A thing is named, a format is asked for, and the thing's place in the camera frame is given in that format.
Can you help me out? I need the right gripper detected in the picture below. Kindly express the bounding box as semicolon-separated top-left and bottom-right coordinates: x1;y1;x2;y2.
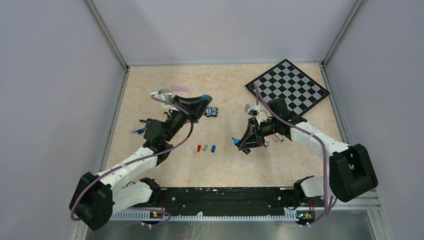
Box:
237;116;279;150

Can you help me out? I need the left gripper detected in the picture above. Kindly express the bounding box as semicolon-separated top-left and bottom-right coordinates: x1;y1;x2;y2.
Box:
164;95;213;143

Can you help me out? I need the blue black highlighter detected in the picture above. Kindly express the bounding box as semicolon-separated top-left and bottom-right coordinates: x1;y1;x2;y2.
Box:
232;137;251;155

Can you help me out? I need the light pink highlighter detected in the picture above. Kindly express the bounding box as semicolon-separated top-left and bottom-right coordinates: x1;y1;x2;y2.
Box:
171;85;193;92

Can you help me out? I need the light blue highlighter cap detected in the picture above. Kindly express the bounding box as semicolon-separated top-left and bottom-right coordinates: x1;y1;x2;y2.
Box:
201;94;212;100

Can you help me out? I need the pink highlighter pen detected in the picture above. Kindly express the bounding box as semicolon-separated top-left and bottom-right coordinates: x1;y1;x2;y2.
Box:
268;134;280;142

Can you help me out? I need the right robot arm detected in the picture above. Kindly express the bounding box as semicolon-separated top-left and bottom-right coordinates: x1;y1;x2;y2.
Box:
233;98;379;206

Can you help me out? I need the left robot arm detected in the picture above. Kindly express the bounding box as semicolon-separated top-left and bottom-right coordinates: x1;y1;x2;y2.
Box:
69;91;213;231

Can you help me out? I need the blue cap pen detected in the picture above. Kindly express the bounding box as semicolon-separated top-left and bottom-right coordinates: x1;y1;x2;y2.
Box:
132;128;145;135

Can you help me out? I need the blue owl eraser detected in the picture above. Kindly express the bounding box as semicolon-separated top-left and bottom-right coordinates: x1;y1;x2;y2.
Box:
203;106;218;118

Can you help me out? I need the black grey chessboard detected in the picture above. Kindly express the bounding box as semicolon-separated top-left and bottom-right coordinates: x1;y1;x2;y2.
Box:
245;59;330;116

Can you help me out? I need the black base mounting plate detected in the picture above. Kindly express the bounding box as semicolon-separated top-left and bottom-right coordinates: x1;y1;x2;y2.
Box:
129;187;327;218

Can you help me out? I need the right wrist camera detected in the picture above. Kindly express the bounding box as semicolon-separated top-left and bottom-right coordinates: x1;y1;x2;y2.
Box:
244;104;261;118

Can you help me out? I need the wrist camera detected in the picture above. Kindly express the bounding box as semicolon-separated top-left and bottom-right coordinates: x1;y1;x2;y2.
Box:
150;88;176;110
244;104;261;118

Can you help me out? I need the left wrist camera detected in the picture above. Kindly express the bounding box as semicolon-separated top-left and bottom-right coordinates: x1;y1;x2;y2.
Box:
150;88;176;110

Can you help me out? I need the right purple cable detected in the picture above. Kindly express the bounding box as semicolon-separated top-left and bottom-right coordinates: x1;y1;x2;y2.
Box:
253;83;339;228

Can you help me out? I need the purple cable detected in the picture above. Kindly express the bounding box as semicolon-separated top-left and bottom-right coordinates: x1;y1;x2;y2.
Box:
253;83;339;228
70;92;200;229

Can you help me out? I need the grey cable duct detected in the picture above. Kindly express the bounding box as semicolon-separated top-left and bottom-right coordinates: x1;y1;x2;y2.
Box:
110;210;299;222

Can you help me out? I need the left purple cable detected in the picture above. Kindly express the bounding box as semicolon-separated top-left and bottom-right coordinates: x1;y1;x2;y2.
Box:
70;92;200;229

